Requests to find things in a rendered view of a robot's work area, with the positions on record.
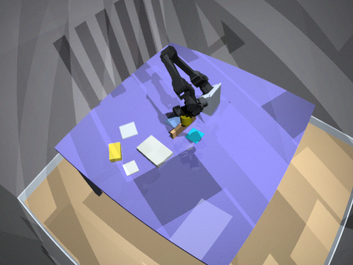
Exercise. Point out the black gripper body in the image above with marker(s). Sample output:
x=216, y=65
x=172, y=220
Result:
x=179, y=110

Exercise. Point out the yellow cup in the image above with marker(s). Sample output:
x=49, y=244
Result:
x=185, y=119

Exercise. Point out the tan wooden plank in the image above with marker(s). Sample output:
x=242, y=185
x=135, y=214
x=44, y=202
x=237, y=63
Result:
x=176, y=131

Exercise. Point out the yellow rectangular block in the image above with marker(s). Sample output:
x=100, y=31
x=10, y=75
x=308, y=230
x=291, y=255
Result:
x=115, y=152

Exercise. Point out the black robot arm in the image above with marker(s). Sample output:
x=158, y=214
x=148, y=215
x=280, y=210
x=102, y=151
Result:
x=170, y=57

